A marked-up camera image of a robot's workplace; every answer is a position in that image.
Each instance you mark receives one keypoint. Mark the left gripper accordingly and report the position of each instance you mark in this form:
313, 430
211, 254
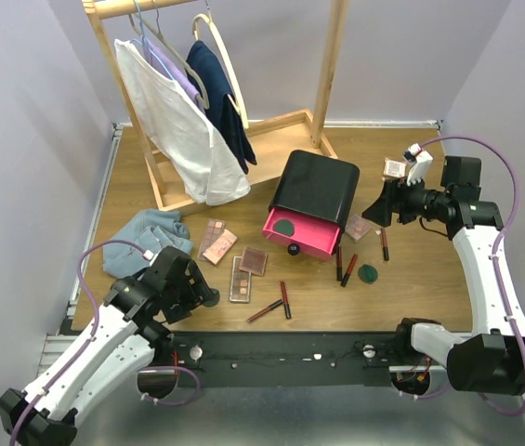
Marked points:
198, 286

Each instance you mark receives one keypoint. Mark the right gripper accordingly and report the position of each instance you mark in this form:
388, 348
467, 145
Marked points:
395, 197

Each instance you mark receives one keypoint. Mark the pink palette box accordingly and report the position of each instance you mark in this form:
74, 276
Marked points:
216, 251

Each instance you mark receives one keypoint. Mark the small pink square palette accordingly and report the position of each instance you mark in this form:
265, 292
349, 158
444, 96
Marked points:
394, 169

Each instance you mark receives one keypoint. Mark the long clear eyeshadow palette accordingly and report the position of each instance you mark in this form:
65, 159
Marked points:
240, 283

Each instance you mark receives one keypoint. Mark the green round compact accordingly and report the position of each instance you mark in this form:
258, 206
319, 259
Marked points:
284, 227
367, 273

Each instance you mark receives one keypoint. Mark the pink drawer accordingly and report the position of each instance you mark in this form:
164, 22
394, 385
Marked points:
313, 236

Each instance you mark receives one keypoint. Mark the black drawer organizer box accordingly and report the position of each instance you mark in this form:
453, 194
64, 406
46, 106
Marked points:
317, 186

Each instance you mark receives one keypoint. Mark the pink eyeshadow palette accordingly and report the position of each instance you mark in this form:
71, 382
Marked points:
213, 230

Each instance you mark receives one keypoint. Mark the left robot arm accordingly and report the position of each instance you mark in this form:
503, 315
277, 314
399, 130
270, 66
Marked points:
128, 334

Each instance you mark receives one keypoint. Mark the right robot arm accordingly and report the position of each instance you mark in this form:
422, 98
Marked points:
492, 359

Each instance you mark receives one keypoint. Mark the square clear blush palette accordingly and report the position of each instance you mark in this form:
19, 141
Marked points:
357, 227

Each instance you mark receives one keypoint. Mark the red lip gloss tube right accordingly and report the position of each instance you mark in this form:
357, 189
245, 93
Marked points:
385, 250

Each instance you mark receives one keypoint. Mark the brown square palette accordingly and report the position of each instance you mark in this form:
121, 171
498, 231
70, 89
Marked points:
253, 261

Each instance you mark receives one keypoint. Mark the dark red lip gloss tube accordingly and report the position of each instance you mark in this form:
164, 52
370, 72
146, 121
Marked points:
338, 260

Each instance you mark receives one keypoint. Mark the bright red lip gloss tube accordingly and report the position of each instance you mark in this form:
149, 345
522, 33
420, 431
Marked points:
350, 268

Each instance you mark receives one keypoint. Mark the blue denim jeans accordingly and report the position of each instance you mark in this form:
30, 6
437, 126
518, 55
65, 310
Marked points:
149, 229

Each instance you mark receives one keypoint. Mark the thin red lip liner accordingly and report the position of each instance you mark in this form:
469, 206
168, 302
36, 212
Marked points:
265, 311

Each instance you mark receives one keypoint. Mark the red lip gloss tube front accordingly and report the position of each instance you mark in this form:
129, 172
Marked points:
285, 301

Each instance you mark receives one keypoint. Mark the white shirt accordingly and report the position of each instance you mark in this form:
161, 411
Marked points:
180, 131

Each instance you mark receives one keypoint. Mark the cream hanger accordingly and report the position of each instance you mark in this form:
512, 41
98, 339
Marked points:
237, 101

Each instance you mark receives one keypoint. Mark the purple shirt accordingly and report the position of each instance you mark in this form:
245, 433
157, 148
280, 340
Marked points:
167, 68

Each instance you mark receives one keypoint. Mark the navy blue garment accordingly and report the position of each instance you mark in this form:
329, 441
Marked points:
221, 112

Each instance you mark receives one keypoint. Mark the blue hanger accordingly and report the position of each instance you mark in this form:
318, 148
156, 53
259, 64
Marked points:
143, 32

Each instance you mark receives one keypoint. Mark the grey hanger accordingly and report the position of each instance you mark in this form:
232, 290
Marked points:
183, 65

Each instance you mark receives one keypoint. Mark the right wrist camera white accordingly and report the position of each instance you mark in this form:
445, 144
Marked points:
419, 161

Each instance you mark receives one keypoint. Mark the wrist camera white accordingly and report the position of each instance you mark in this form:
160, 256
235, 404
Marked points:
419, 161
148, 255

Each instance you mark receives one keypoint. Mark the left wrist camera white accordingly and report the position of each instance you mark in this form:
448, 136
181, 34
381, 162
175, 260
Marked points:
148, 255

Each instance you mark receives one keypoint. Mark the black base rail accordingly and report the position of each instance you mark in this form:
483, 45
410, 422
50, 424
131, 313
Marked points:
288, 359

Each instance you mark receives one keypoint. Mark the aluminium frame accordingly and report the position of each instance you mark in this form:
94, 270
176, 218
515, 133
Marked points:
123, 190

